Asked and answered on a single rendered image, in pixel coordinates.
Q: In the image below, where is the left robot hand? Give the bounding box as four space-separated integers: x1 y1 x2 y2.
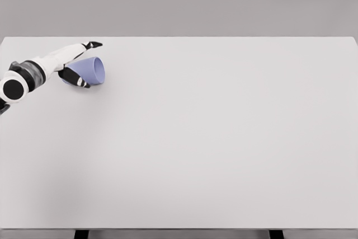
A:
51 41 103 90

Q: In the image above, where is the lavender plastic cup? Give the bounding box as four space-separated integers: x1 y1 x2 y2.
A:
62 57 107 86

